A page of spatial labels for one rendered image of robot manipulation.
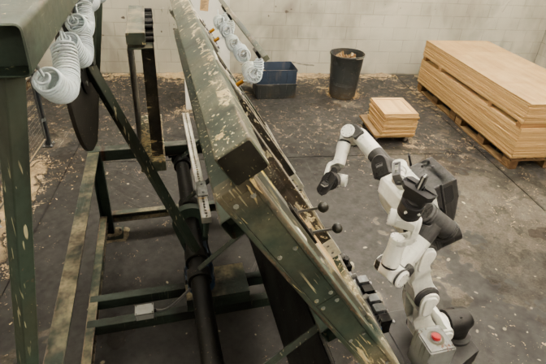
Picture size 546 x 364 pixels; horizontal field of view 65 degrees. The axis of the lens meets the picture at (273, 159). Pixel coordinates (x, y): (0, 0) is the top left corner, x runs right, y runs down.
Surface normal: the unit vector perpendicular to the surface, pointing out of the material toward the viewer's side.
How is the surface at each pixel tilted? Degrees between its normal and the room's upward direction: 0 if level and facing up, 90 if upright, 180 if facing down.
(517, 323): 0
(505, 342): 0
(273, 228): 90
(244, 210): 90
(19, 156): 97
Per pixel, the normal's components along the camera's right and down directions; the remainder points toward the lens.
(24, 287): 0.85, 0.40
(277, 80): 0.22, 0.51
